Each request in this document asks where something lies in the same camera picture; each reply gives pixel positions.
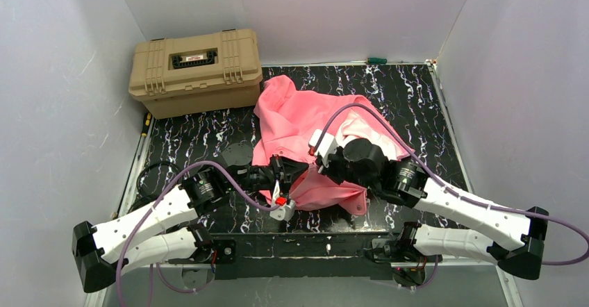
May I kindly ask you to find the pink zip-up jacket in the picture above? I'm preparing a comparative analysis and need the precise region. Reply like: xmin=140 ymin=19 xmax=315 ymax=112
xmin=252 ymin=75 xmax=410 ymax=215

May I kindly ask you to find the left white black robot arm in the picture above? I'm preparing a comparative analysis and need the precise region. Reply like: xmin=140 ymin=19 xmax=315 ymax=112
xmin=72 ymin=144 xmax=309 ymax=293

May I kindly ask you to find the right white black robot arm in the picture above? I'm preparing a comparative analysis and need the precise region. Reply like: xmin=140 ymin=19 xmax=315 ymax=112
xmin=315 ymin=139 xmax=547 ymax=280

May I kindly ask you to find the tan plastic tool case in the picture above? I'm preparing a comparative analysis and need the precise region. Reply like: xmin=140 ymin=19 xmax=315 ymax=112
xmin=128 ymin=28 xmax=263 ymax=119

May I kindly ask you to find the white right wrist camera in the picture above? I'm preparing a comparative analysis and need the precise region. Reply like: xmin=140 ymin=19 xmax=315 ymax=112
xmin=308 ymin=129 xmax=343 ymax=167

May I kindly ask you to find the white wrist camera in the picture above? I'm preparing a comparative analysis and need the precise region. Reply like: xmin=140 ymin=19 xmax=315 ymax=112
xmin=269 ymin=181 xmax=297 ymax=222
xmin=308 ymin=129 xmax=343 ymax=167

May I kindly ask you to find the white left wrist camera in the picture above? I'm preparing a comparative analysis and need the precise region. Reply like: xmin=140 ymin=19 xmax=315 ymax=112
xmin=269 ymin=181 xmax=297 ymax=222

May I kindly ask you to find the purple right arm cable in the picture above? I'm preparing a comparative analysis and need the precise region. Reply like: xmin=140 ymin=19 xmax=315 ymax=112
xmin=313 ymin=103 xmax=589 ymax=267

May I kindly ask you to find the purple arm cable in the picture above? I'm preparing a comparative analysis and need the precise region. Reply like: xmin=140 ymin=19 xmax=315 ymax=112
xmin=313 ymin=103 xmax=589 ymax=267
xmin=115 ymin=160 xmax=286 ymax=307

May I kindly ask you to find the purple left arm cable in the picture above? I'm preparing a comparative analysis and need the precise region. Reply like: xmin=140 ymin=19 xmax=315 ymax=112
xmin=115 ymin=160 xmax=286 ymax=307

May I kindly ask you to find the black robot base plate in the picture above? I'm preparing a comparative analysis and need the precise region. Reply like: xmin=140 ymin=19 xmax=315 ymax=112
xmin=167 ymin=232 xmax=442 ymax=282

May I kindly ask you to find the black coiled cable bundle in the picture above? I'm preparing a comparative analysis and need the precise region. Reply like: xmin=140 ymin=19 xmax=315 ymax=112
xmin=135 ymin=161 xmax=185 ymax=200

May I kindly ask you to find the yellow black handled screwdriver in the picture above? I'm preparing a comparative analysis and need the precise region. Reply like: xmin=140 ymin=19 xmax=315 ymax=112
xmin=140 ymin=113 xmax=153 ymax=137

